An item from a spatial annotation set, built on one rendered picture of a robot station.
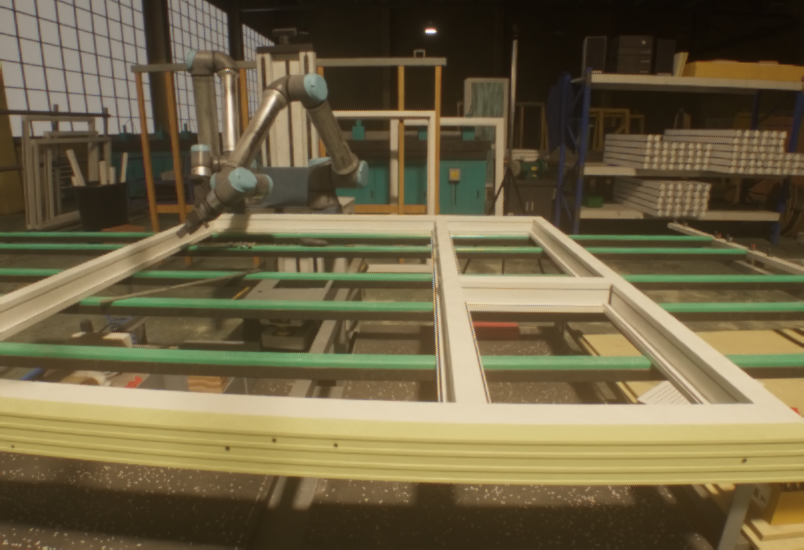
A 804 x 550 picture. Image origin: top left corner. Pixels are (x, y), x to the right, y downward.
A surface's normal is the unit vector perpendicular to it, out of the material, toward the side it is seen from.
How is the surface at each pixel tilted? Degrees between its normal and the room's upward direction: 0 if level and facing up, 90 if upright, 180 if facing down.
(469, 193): 90
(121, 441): 90
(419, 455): 90
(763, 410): 0
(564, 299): 90
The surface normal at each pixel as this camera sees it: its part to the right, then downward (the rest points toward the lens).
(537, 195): -0.03, 0.25
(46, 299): 1.00, 0.01
